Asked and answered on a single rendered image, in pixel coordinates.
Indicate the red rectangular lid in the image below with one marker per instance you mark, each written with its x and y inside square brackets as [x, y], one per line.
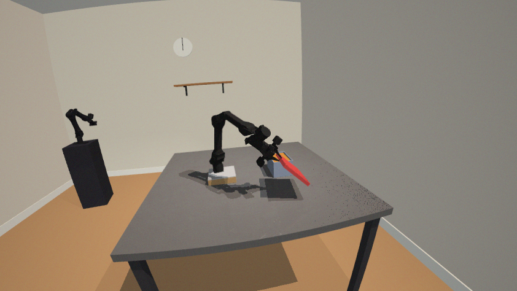
[292, 169]

